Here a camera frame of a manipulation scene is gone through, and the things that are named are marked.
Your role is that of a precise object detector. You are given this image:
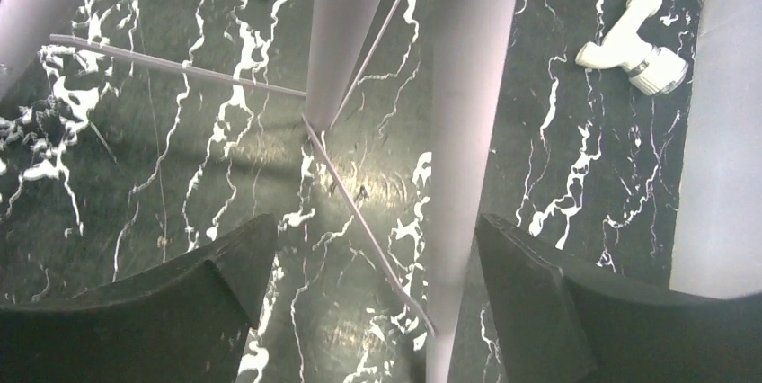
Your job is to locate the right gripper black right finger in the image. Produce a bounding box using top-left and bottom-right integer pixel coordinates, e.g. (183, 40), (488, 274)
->
(475, 214), (761, 382)

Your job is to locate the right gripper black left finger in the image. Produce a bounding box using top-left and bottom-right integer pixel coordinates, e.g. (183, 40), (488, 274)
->
(1, 214), (279, 382)

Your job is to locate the lilac perforated music stand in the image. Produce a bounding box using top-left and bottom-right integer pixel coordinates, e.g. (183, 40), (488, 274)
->
(1, 0), (516, 382)

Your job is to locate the white pipe tee fitting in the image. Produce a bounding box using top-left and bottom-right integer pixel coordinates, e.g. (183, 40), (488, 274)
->
(575, 0), (688, 96)

